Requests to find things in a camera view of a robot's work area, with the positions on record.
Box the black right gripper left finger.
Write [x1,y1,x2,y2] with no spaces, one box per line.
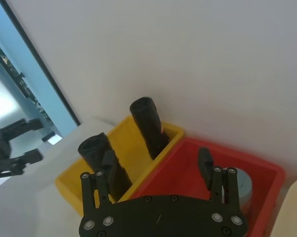
[79,150,121,216]

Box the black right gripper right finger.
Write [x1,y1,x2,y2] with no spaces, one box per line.
[197,147,242,212]

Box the red plastic bin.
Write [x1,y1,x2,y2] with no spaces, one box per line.
[125,137,286,237]

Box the black bag roll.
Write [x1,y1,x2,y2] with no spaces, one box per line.
[78,132,133,202]
[129,97,170,160]

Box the yellow plastic bin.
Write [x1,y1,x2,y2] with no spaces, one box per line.
[54,115,185,217]

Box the grey tape roll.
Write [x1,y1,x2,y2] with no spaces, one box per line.
[223,167,253,219]

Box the cream rounded object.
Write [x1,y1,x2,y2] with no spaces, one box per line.
[271,175,297,237]

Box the dark window rail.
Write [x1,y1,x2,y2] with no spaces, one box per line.
[0,34,57,136]

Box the black window frame post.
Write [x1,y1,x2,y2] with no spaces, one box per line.
[0,0,81,126]

